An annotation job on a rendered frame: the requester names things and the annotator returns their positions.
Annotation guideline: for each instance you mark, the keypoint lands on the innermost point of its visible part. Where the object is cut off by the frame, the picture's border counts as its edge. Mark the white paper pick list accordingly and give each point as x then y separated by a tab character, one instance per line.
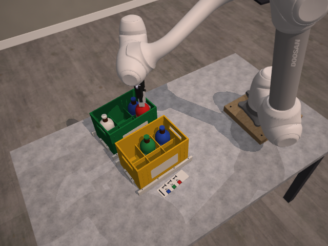
172	183

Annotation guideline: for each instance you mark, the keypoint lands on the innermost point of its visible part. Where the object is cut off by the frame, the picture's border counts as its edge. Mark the yellow crate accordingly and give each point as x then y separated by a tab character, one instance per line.
145	169

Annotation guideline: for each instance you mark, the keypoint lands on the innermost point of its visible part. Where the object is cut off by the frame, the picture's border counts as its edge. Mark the green plastic crate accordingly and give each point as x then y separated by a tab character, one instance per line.
124	122

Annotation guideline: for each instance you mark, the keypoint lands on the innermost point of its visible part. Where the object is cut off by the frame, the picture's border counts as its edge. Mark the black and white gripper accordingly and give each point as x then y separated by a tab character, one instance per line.
140	94

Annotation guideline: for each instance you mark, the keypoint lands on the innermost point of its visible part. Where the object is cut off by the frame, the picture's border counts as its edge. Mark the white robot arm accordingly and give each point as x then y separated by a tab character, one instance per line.
273	91

